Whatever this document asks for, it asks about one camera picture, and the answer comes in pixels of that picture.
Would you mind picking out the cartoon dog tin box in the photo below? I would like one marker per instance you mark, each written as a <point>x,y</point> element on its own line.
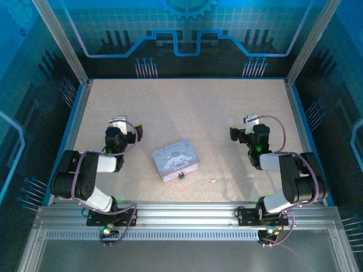
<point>175,161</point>

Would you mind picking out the small teal padlock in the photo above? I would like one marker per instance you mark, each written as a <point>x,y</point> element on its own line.
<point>181,175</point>

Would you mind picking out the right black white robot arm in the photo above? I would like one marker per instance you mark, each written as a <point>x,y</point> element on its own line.
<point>300,184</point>

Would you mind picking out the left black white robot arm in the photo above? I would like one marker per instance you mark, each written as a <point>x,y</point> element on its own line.
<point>85,175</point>

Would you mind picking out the left LED circuit board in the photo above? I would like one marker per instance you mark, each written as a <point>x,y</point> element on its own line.
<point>109,232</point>

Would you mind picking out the led circuit board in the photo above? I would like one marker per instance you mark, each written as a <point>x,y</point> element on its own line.
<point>109,232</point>
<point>269,233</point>

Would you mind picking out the right LED circuit board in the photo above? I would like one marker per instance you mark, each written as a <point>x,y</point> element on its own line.
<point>269,233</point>

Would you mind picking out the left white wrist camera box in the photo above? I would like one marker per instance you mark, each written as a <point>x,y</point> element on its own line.
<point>121,122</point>

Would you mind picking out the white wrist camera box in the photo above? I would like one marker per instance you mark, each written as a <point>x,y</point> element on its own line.
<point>121,122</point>
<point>252,119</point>

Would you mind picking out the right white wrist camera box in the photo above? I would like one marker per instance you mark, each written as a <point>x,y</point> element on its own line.
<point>252,119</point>

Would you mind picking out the aluminium side rail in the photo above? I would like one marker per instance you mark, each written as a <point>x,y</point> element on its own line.
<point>75,127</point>
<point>299,122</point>

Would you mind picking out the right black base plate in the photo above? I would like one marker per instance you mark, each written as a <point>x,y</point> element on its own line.
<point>248,216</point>

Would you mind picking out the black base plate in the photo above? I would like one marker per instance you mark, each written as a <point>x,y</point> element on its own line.
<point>248,216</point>
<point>96,219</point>

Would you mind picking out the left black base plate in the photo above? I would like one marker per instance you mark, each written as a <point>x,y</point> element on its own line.
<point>96,219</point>

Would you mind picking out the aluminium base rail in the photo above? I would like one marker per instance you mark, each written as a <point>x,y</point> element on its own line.
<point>184,214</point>

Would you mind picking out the aluminium corner post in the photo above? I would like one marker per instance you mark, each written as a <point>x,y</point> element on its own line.
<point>61,42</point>
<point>312,42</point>

